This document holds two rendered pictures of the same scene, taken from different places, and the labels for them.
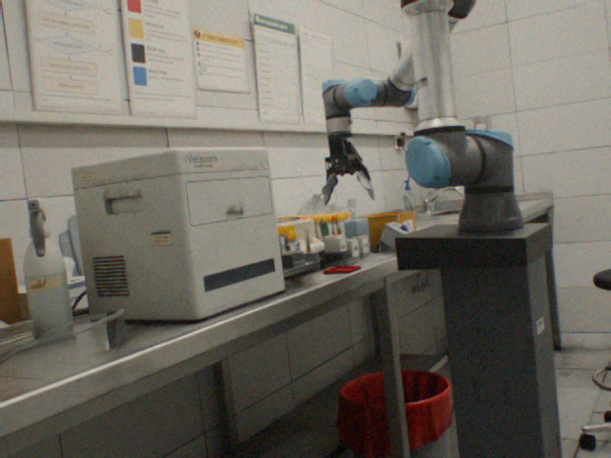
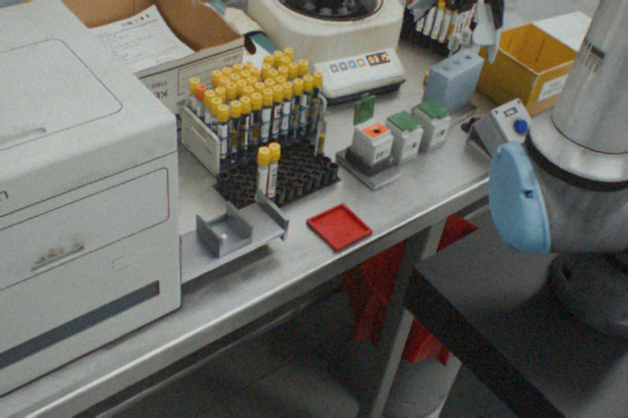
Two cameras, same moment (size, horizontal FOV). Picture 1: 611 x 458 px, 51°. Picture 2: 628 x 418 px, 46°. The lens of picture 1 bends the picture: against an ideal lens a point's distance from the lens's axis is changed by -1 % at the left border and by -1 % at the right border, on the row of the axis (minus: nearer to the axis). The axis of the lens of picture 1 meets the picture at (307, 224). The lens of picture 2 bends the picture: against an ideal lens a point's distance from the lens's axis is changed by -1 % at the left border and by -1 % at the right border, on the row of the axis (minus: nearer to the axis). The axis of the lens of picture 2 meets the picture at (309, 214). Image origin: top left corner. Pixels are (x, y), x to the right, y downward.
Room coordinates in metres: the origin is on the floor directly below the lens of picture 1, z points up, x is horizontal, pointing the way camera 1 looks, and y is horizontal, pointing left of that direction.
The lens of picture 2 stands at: (0.81, -0.22, 1.61)
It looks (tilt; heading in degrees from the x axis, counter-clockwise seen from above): 43 degrees down; 15
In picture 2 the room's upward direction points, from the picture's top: 9 degrees clockwise
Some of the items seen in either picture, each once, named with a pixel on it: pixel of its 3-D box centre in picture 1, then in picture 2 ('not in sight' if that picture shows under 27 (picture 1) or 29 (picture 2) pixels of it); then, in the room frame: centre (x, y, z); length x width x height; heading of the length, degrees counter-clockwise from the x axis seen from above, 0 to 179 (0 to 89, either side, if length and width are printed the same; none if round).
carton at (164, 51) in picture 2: not in sight; (131, 55); (1.69, 0.34, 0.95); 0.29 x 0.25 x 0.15; 59
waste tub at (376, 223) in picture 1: (389, 229); (525, 71); (2.04, -0.25, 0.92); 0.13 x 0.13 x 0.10; 56
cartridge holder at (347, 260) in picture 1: (336, 258); (368, 160); (1.70, -0.07, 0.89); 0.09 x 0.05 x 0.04; 61
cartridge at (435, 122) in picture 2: (358, 245); (430, 125); (1.81, -0.13, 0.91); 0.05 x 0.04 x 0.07; 59
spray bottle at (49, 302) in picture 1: (45, 267); not in sight; (1.11, 0.46, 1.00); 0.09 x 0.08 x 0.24; 59
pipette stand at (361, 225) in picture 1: (357, 237); (450, 88); (1.91, -0.14, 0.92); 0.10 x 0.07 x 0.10; 155
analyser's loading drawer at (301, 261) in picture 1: (283, 265); (209, 240); (1.41, 0.06, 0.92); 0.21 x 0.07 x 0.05; 149
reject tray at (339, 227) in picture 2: (342, 269); (339, 227); (1.55, -0.07, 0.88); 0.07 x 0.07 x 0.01; 59
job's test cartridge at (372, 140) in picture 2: (335, 247); (371, 145); (1.70, -0.07, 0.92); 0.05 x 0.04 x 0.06; 61
